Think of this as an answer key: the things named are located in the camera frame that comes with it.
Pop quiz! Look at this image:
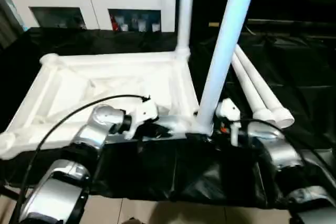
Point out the white plastic table leg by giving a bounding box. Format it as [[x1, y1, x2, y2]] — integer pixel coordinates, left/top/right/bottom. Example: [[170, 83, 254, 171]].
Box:
[[234, 44, 295, 130], [175, 0, 197, 57], [187, 0, 261, 136], [230, 53, 276, 123]]

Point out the white plastic table top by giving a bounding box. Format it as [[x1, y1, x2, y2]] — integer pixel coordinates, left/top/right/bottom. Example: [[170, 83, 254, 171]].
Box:
[[0, 51, 211, 161]]

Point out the grey curtain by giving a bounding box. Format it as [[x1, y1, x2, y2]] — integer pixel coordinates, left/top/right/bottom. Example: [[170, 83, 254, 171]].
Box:
[[0, 0, 25, 49]]

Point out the black cloth mat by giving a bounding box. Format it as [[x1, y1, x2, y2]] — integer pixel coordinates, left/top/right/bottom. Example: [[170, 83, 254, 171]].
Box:
[[0, 26, 336, 210]]

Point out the dark metal rail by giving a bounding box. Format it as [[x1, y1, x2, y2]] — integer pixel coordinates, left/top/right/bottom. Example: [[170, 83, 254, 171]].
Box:
[[247, 18, 336, 30]]

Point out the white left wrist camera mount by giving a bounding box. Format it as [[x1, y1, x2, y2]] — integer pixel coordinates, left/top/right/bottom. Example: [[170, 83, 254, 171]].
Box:
[[124, 100, 160, 141]]

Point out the black metal stand leg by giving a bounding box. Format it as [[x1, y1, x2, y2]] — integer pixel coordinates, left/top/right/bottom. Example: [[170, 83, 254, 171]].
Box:
[[0, 183, 20, 202]]

